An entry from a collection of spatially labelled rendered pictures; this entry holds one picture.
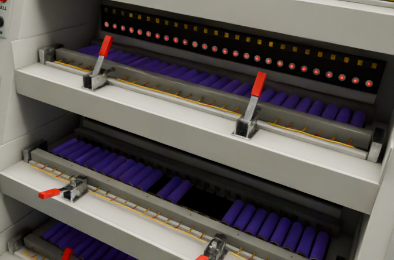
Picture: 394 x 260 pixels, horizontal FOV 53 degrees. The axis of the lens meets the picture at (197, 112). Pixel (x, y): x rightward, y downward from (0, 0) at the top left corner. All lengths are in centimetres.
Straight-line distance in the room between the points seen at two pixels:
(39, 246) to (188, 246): 35
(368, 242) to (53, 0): 65
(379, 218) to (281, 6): 28
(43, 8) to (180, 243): 48
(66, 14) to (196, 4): 34
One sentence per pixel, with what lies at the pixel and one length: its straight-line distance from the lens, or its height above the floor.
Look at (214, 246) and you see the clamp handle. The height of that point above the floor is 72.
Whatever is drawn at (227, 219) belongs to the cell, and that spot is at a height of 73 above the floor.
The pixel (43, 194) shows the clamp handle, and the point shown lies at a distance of 67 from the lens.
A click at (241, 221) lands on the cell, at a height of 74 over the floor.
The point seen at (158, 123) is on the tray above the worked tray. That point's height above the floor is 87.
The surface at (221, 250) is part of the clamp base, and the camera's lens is 61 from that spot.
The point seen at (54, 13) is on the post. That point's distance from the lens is 81.
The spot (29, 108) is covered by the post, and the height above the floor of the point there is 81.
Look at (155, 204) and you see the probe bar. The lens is 67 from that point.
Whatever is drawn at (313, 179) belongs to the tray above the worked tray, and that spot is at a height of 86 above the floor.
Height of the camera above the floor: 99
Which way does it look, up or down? 9 degrees down
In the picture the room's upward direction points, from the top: 13 degrees clockwise
